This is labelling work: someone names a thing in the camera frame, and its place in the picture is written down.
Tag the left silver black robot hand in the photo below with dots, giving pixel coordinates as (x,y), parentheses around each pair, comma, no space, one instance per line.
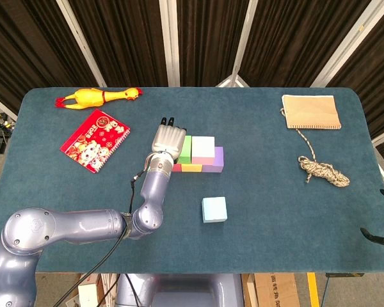
(168,139)

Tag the green foam cube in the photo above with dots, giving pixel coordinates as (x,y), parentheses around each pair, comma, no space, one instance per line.
(186,148)

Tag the red foam cube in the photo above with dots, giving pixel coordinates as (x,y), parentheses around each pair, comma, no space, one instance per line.
(176,167)

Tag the pink and white foam cube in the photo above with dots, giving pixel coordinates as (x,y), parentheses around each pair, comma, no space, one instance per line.
(203,148)

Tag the yellow foam cube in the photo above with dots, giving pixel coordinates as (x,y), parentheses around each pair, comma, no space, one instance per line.
(192,168)

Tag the purple foam cube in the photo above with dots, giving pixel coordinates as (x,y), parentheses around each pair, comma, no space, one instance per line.
(218,161)

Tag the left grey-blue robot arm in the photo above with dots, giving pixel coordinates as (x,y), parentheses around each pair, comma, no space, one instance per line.
(83,225)

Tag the red spiral notebook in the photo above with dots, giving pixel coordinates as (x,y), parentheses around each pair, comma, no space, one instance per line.
(94,142)

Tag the light blue foam cube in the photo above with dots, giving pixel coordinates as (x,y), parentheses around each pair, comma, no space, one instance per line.
(214,209)

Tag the yellow rubber chicken toy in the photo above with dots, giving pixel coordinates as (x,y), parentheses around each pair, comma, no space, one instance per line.
(86,99)

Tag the dark brown curtain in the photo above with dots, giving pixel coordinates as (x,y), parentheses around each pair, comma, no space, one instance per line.
(131,41)

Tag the brown cardboard box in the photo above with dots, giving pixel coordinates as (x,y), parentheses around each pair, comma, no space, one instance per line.
(276,291)

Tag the brown kraft spiral notebook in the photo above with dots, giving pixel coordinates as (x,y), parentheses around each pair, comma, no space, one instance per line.
(310,112)

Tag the grey-blue robot torso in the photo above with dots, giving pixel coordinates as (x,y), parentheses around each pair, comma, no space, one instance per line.
(185,291)

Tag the white cardboard box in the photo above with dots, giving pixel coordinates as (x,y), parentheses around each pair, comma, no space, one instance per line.
(88,292)

